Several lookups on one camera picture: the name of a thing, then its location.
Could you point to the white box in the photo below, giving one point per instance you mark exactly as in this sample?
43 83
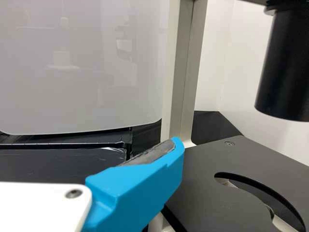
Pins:
72 72

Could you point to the cream microscope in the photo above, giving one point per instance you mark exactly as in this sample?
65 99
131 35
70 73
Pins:
241 193

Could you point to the black platform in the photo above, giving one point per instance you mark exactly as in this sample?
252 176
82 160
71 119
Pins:
60 162

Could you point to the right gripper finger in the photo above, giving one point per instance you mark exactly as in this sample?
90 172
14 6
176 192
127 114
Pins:
135 193

